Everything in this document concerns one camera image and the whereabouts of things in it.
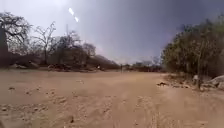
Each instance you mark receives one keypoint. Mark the distant row of bushes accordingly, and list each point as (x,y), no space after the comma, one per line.
(143,67)

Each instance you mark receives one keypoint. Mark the row of bare trees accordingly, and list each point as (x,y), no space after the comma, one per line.
(63,53)

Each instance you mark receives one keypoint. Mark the pale rocks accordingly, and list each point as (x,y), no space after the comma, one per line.
(216,81)

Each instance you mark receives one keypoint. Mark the green bushes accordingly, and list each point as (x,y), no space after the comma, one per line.
(193,50)

